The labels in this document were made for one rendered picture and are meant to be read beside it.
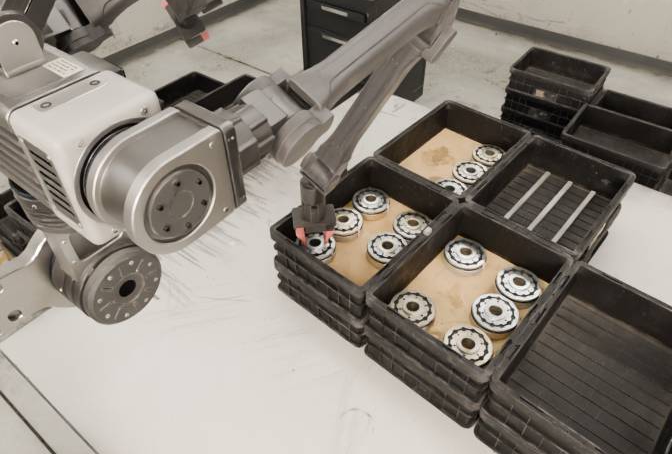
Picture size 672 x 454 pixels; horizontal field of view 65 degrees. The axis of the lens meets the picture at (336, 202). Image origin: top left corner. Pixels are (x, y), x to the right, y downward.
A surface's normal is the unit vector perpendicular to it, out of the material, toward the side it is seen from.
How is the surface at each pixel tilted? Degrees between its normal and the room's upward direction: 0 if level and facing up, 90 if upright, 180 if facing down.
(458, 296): 0
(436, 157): 0
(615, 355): 0
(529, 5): 90
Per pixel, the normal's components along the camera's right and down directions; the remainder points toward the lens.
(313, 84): 0.18, -0.40
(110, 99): -0.01, -0.75
